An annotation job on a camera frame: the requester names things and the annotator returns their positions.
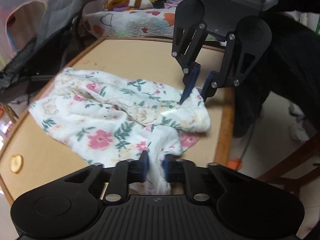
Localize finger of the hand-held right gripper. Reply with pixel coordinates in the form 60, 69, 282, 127
171, 22, 208, 105
200, 34, 265, 103

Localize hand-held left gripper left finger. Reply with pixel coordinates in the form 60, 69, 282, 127
64, 150, 150, 203

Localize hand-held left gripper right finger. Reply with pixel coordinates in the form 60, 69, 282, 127
161, 154, 247, 203

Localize floral baby garment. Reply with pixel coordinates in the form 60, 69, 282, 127
28, 67, 212, 195

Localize lilac printed cloth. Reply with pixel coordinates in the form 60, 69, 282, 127
165, 0, 190, 8

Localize heart patterned quilt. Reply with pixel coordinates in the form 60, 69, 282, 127
82, 6, 225, 48

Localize brown white plush toy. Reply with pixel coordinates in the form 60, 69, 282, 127
106, 0, 153, 11

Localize wooden low table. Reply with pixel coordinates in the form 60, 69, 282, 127
0, 36, 235, 205

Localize brown wooden chair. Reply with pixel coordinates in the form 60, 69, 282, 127
256, 136, 320, 194

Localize yellow round sticker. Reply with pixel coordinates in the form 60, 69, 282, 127
10, 154, 23, 173

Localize grey folding lounge chair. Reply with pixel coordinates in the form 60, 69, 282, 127
0, 0, 94, 103

